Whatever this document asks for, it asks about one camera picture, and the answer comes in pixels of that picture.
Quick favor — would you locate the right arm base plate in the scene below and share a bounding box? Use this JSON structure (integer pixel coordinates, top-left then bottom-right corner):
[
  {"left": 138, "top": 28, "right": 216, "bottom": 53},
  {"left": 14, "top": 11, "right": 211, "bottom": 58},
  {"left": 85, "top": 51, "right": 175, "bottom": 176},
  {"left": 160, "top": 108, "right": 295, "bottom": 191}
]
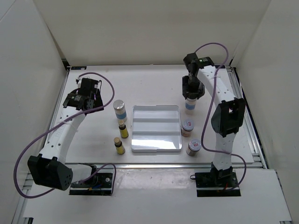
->
[{"left": 190, "top": 172, "right": 241, "bottom": 197}]

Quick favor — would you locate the blue-label bead jar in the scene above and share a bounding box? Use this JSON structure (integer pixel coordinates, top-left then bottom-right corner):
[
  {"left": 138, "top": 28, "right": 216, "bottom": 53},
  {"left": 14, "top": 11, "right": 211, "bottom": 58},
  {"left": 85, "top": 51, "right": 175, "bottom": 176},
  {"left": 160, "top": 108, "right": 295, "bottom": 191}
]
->
[
  {"left": 113, "top": 99, "right": 127, "bottom": 122},
  {"left": 185, "top": 98, "right": 197, "bottom": 114}
]

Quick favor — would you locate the lower yellow small bottle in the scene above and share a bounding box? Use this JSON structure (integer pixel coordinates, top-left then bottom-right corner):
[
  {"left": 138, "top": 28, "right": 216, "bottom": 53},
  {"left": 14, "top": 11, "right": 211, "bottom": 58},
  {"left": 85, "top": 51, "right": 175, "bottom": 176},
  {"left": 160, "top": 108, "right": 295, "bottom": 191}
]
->
[{"left": 114, "top": 137, "right": 125, "bottom": 154}]

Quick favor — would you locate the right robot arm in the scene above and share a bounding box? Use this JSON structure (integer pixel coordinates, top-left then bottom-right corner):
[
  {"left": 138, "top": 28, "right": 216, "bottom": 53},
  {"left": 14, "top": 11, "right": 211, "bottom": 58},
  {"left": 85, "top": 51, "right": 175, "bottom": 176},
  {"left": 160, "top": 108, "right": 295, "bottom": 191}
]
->
[{"left": 182, "top": 53, "right": 245, "bottom": 187}]

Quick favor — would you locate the upper yellow small bottle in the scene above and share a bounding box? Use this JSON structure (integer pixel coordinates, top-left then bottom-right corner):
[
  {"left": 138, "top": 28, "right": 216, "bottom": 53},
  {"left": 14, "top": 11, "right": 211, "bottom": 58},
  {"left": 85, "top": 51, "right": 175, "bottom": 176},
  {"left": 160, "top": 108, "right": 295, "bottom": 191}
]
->
[{"left": 118, "top": 120, "right": 129, "bottom": 139}]

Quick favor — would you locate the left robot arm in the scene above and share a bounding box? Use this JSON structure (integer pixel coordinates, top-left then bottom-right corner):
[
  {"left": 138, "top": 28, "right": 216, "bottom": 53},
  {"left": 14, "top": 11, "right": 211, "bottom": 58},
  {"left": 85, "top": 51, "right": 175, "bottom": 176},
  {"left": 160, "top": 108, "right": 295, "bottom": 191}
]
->
[{"left": 28, "top": 78, "right": 103, "bottom": 190}]

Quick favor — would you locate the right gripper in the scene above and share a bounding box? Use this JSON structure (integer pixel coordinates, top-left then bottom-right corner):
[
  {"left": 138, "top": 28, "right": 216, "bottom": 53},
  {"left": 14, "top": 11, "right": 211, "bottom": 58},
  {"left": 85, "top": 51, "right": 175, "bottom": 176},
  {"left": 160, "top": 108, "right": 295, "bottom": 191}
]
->
[{"left": 182, "top": 75, "right": 205, "bottom": 99}]

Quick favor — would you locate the yellow small bottle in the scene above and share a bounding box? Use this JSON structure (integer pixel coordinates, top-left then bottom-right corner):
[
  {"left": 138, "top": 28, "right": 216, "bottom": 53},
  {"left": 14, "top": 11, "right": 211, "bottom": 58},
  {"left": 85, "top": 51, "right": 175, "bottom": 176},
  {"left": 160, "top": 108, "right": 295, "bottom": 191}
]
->
[
  {"left": 118, "top": 120, "right": 129, "bottom": 139},
  {"left": 114, "top": 137, "right": 125, "bottom": 154}
]

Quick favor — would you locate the spice jar red label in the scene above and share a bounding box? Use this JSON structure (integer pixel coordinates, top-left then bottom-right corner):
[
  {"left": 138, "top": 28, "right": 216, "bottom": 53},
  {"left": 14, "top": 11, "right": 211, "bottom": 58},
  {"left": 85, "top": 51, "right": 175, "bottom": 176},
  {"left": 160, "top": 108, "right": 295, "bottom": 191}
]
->
[
  {"left": 186, "top": 139, "right": 201, "bottom": 156},
  {"left": 181, "top": 119, "right": 194, "bottom": 137}
]

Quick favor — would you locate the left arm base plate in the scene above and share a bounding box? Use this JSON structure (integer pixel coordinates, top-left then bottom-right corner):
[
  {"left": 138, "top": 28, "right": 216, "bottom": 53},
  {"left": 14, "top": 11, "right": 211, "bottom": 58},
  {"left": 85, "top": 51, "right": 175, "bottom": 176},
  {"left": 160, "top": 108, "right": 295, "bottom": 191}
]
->
[{"left": 69, "top": 169, "right": 114, "bottom": 196}]

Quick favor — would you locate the white divided tray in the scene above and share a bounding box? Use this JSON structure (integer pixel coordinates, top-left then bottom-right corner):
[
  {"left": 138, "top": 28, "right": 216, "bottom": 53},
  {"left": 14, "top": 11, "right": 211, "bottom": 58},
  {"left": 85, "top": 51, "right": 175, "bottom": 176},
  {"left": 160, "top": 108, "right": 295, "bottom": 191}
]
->
[{"left": 131, "top": 105, "right": 182, "bottom": 154}]

